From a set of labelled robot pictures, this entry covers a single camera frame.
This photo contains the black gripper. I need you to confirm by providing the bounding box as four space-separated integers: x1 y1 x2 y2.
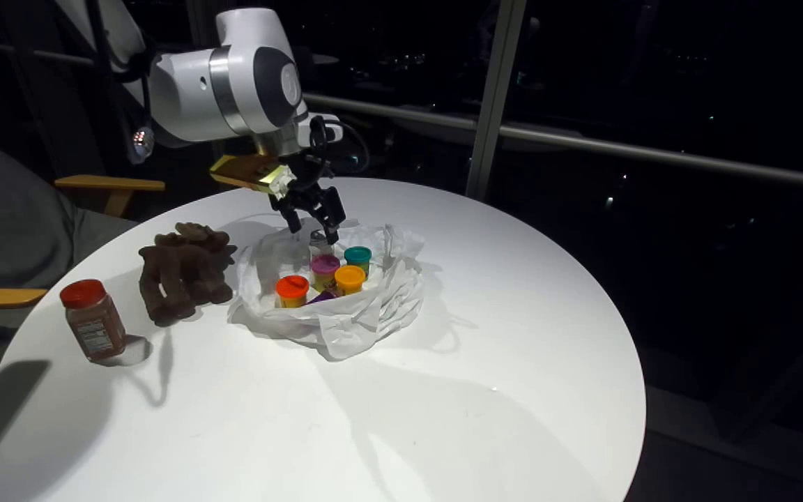
274 149 350 249

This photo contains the light grey window post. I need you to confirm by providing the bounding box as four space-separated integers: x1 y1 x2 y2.
462 0 529 202

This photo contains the translucent white plastic bag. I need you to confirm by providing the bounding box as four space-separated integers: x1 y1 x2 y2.
225 220 436 362

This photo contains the dough tub with yellow lid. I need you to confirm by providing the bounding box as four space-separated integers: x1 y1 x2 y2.
331 263 370 298

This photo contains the grey upholstered armchair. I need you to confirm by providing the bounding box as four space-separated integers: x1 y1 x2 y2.
0 109 139 309

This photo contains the dough tub with teal lid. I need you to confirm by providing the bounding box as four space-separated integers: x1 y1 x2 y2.
341 242 377 279

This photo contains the dough tub with pink lid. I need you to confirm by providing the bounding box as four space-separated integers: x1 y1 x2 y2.
309 252 344 293

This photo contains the grey horizontal window railing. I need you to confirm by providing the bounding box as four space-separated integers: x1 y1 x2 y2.
0 36 803 196

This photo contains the dough tub with orange lid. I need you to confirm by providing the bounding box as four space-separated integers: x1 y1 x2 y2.
274 272 312 309

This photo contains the spice jar with red lid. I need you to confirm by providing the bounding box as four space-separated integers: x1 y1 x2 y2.
55 276 131 365

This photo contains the brown plush moose toy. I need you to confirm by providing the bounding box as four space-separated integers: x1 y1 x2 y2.
138 220 241 329

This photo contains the glossy wrist camera box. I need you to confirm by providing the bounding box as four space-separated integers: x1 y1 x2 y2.
206 150 298 196

